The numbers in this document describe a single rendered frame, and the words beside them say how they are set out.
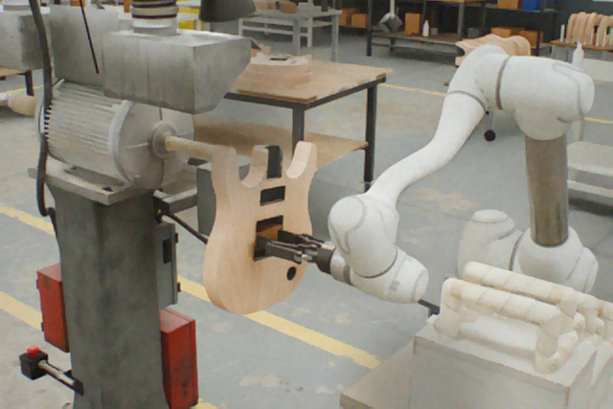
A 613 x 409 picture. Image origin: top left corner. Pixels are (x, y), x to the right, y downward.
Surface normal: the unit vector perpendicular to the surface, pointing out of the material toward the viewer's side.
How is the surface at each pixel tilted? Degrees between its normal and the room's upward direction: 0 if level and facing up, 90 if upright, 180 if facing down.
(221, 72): 90
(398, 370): 0
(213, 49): 90
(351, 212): 48
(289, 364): 0
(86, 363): 90
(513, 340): 0
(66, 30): 90
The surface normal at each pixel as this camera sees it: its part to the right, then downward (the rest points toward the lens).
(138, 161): 0.70, 0.29
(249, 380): 0.01, -0.95
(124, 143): 0.40, 0.23
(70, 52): -0.62, 0.24
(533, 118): -0.48, 0.71
